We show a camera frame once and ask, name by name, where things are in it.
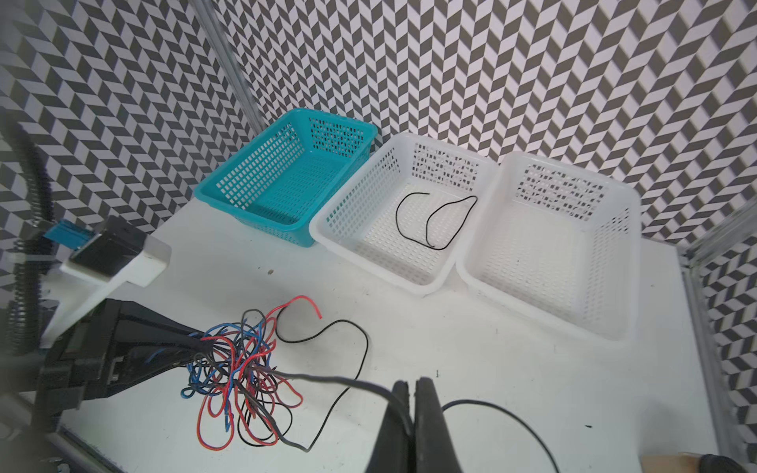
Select aluminium corner post right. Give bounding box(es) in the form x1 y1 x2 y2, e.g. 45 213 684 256
679 198 756 472

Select black wire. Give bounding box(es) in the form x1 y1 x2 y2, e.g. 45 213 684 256
394 191 479 252
440 399 562 473

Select white plastic basket right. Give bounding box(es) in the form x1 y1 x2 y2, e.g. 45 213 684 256
457 153 642 345

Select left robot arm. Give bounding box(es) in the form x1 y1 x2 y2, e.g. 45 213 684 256
1 114 212 472

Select white plastic basket middle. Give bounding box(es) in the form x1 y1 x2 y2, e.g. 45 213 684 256
309 133 498 297

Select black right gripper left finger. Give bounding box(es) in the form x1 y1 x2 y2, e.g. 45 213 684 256
366 380 414 473

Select white plastic basket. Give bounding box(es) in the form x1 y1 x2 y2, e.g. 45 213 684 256
309 133 498 297
457 153 642 345

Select red blue black wires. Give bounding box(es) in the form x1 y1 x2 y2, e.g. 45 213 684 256
179 294 415 453

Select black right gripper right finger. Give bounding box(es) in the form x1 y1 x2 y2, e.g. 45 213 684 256
414 378 462 473

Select teal plastic basket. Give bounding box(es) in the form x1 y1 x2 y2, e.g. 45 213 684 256
194 108 378 248

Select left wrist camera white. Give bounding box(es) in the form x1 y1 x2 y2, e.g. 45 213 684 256
43 216 172 301

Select aluminium corner post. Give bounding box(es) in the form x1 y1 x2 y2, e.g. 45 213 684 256
679 198 756 472
190 0 266 135

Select aluminium corner post left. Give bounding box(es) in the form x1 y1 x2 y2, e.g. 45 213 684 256
190 0 266 135

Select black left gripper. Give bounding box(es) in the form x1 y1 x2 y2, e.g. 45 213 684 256
34 300 213 414

